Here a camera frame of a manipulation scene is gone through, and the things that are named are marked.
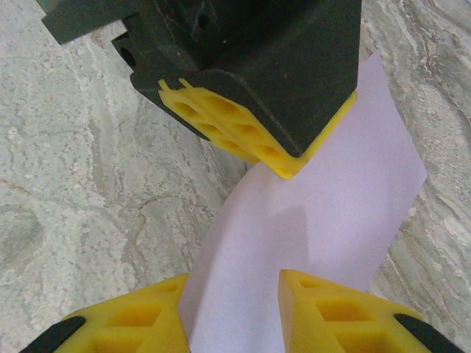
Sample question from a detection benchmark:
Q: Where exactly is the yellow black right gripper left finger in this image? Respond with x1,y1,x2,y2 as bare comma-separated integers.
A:
29,274,191,353

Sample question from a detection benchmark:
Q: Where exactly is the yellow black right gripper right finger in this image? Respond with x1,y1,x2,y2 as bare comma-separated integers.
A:
277,268,459,353

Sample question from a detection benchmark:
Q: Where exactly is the lilac paper sheet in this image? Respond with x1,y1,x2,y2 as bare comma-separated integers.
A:
179,51,428,353

